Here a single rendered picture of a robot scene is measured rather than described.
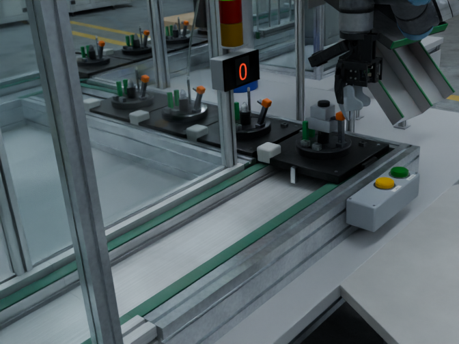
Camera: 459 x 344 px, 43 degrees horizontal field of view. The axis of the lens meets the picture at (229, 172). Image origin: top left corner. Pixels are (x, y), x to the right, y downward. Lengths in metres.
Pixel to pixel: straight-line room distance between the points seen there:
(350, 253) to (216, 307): 0.38
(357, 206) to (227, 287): 0.38
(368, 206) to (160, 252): 0.44
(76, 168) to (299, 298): 0.59
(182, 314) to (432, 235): 0.64
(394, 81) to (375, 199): 0.53
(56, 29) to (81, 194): 0.19
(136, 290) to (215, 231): 0.24
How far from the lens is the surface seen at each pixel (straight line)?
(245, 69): 1.35
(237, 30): 1.31
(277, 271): 1.13
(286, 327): 1.07
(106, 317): 0.79
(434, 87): 1.85
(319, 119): 1.46
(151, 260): 1.18
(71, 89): 0.66
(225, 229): 1.25
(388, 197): 1.29
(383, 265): 1.25
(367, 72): 1.34
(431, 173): 1.66
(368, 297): 1.15
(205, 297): 0.98
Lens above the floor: 1.54
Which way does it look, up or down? 24 degrees down
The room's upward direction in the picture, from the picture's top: 4 degrees counter-clockwise
